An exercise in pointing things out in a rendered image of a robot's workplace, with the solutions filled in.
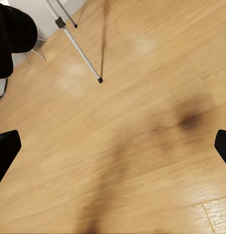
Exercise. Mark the digital camera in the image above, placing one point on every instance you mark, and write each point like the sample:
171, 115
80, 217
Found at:
18, 34

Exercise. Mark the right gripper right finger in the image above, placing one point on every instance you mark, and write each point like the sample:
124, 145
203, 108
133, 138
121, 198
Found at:
220, 143

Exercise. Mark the camera tripod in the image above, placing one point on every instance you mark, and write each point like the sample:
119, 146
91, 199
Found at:
61, 24

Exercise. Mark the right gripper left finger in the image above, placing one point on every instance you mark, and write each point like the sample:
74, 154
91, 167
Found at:
10, 145

